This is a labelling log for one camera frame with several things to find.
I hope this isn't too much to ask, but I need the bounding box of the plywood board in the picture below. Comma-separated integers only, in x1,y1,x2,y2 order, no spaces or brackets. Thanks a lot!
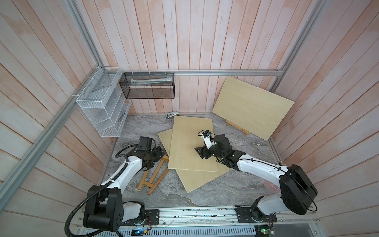
212,77,294,140
158,129,230,193
168,116,218,172

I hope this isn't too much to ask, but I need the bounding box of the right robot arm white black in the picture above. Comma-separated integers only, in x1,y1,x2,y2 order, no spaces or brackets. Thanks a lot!
195,129,318,222

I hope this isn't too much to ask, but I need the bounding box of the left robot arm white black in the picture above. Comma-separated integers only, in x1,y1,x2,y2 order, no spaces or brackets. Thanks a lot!
83,136,165,232

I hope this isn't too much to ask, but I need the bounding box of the pink cup of pencils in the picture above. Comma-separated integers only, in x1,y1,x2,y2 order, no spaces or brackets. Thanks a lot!
264,179,280,193

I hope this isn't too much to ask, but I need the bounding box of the white mesh tiered shelf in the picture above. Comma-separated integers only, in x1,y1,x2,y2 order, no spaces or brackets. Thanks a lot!
77,67,131,137

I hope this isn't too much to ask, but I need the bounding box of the black mesh wire basket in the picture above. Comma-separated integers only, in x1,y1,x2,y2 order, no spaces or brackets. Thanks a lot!
119,72,175,99

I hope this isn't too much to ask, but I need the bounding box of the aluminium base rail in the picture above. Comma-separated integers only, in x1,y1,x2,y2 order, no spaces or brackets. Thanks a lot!
75,204,322,237

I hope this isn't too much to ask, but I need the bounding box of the black corrugated cable conduit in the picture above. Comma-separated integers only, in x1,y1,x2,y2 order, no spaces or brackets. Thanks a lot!
64,144,140,237

